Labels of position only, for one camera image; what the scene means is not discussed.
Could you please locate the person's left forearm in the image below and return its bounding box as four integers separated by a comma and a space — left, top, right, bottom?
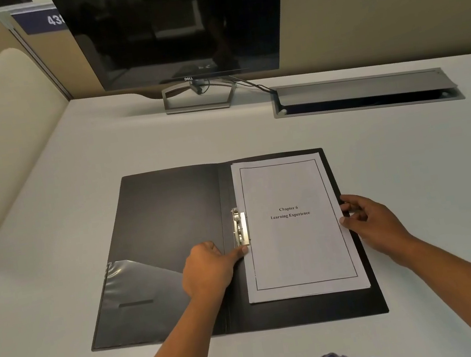
104, 285, 241, 357

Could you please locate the blue partition label sign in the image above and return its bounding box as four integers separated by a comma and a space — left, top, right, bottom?
11, 6, 71, 38

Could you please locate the grey desk cable tray lid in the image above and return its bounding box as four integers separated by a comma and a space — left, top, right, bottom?
270, 59, 466, 128

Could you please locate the silver metal folder clip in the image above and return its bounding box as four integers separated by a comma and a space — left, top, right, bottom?
230, 206, 252, 248

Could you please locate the person's right forearm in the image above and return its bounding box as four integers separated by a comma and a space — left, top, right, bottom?
388, 227, 471, 350

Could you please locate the white printed paper stack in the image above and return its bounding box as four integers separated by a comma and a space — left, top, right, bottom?
229, 145, 372, 306

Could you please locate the person's left hand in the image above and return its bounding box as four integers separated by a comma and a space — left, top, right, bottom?
177, 235, 256, 302

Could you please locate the black open file folder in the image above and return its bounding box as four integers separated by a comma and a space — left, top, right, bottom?
66, 139, 390, 357

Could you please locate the person's right hand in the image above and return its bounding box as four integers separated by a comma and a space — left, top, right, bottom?
336, 185, 421, 276

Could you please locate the silver monitor stand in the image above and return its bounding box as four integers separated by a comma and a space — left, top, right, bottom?
161, 74, 238, 117

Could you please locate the black monitor cable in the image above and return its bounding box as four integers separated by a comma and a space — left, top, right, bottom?
189, 67, 279, 106

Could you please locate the black computer monitor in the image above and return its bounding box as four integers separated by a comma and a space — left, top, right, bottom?
48, 0, 298, 102

